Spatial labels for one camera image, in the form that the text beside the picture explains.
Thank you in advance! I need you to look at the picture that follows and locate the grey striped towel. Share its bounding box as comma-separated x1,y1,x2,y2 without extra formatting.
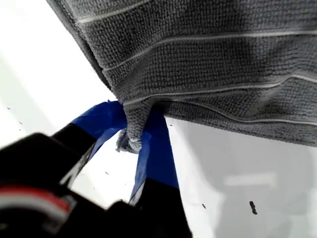
46,0,317,154

